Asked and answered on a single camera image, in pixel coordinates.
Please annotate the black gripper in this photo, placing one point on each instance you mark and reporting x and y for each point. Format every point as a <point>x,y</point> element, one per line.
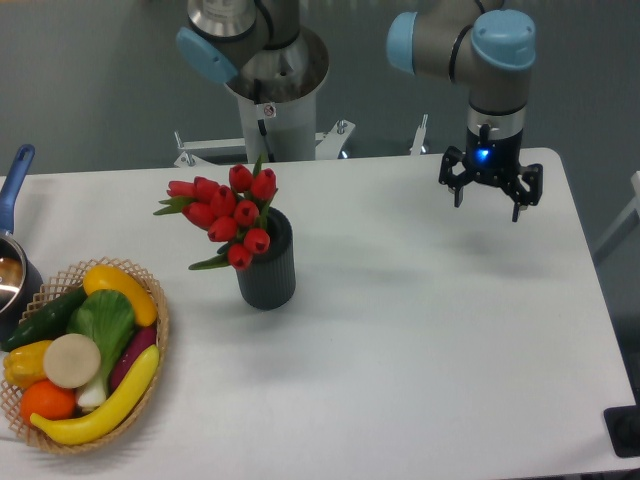
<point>493,162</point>

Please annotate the red tulip bouquet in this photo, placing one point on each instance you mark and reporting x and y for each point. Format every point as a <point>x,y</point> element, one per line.
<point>234,215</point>

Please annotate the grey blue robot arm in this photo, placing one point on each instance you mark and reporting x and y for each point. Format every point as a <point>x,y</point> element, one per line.
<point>274,66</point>

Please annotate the dark grey ribbed vase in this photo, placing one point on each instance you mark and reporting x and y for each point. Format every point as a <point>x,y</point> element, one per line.
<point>270,281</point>

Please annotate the black device at edge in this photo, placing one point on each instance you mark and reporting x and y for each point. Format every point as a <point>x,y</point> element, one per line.
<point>623,428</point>

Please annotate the purple sweet potato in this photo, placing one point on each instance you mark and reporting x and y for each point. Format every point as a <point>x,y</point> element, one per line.
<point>140,341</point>

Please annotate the yellow squash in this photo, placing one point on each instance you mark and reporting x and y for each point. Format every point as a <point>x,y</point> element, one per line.
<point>107,277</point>

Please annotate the green bok choy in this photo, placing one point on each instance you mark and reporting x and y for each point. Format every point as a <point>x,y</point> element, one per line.
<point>108,319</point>

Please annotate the beige round slice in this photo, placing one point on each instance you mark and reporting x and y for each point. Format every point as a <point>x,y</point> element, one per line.
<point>71,361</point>

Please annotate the green cucumber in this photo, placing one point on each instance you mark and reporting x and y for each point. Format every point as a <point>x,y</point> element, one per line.
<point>47,323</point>

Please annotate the yellow banana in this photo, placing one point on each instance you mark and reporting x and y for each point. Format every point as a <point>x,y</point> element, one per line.
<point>111,413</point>

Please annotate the orange fruit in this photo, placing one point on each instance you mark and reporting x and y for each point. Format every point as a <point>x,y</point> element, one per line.
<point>47,400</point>

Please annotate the yellow bell pepper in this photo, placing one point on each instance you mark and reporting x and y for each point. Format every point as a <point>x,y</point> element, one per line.
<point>24,366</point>

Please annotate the white frame at right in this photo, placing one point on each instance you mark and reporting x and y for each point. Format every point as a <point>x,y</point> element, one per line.
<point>620,228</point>

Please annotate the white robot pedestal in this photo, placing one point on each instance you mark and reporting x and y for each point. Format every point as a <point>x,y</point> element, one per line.
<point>282,132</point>

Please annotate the blue handled saucepan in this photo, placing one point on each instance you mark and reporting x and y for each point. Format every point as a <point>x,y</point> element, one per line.
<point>20,280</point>

